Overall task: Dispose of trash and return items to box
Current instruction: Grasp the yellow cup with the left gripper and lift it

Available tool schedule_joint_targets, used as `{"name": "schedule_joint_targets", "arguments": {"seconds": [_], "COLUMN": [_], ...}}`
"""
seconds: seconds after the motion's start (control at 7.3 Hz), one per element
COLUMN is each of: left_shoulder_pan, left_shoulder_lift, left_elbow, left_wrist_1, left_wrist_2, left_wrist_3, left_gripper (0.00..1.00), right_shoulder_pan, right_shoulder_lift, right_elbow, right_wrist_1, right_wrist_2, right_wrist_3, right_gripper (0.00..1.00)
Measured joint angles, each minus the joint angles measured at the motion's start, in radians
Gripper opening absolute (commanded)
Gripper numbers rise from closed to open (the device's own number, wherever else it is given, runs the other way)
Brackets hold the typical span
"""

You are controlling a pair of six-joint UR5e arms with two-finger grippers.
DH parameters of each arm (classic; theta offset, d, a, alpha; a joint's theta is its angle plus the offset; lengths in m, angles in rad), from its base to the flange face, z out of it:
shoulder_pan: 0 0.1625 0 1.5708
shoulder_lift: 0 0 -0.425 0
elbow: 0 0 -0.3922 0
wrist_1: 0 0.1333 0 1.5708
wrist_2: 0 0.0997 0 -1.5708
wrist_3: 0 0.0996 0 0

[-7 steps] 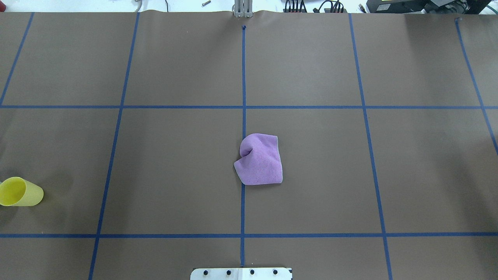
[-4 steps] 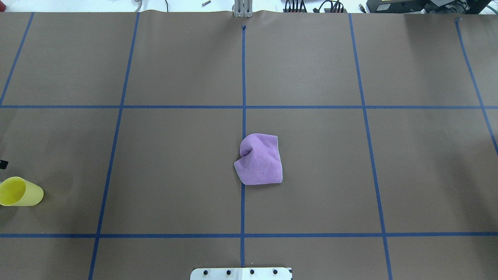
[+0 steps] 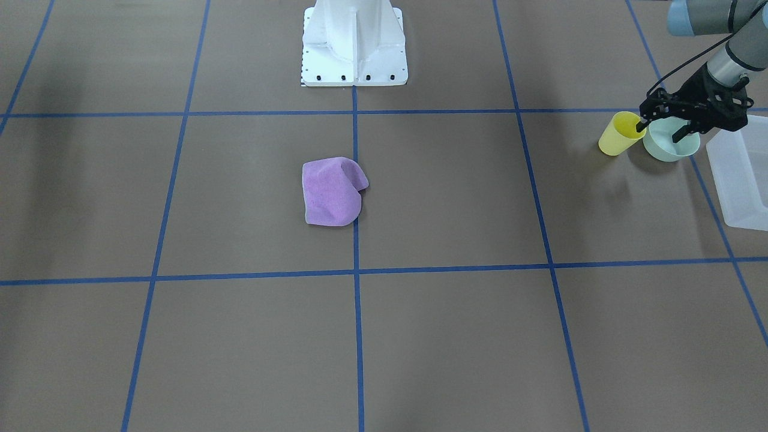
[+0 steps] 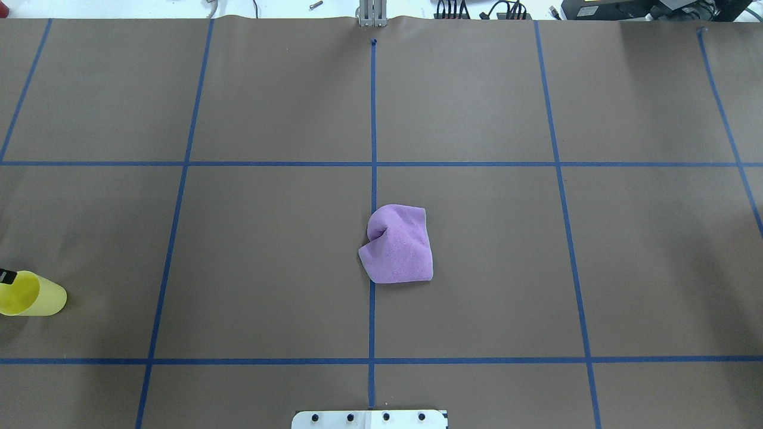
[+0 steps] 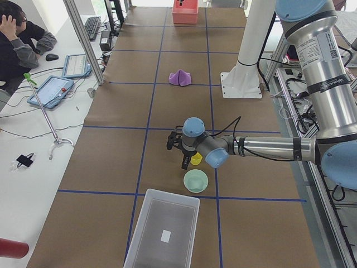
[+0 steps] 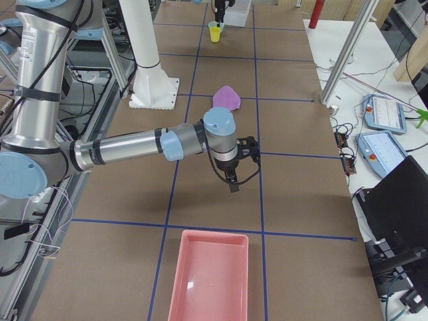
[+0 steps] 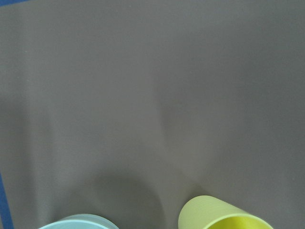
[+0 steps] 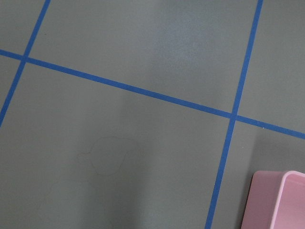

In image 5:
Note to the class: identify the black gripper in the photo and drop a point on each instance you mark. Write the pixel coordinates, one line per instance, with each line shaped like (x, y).
(188, 153)

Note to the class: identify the yellow plastic cup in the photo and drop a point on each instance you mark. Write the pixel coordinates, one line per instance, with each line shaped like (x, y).
(196, 159)

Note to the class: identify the mint green bowl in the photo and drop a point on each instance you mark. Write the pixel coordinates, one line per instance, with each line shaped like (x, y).
(196, 181)

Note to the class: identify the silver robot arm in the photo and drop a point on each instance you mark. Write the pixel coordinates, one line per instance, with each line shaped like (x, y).
(308, 26)

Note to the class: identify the translucent plastic storage box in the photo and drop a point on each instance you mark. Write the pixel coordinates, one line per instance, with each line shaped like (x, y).
(163, 210)

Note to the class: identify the white label sticker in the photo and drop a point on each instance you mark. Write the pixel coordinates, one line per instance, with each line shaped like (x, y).
(165, 237)

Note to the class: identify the purple cloth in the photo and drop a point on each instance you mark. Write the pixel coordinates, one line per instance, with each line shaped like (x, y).
(181, 78)

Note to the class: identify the black power adapter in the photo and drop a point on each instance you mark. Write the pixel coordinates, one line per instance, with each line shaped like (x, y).
(105, 40)

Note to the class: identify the blue teach pendant far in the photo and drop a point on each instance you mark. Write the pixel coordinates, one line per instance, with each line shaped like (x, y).
(76, 66)

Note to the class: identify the blue teach pendant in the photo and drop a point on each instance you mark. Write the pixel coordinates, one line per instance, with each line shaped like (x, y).
(52, 90)
(76, 66)

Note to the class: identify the pink plastic bin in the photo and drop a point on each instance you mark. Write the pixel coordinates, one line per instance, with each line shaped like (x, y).
(185, 12)

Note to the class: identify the blue teach pendant near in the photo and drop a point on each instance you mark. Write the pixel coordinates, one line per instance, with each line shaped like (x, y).
(52, 90)

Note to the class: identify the small black device on desk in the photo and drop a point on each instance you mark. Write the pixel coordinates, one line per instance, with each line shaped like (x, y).
(25, 160)

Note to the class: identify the black keyboard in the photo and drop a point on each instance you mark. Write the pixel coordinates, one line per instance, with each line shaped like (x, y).
(91, 25)

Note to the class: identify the black computer mouse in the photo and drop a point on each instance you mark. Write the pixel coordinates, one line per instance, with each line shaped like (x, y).
(51, 57)

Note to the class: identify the metal reacher grabber stick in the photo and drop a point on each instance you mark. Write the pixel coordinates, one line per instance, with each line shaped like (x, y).
(58, 141)

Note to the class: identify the red cylinder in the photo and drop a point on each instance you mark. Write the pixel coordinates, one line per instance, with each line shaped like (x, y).
(13, 249)

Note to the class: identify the seated person in black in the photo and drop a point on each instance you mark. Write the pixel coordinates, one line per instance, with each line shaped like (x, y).
(22, 44)

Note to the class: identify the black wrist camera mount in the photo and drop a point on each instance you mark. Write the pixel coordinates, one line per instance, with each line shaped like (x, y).
(175, 139)

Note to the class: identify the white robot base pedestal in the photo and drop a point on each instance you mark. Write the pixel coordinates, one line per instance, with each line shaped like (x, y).
(243, 80)

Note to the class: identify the aluminium frame post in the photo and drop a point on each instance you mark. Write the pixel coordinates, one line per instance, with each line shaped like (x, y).
(80, 31)

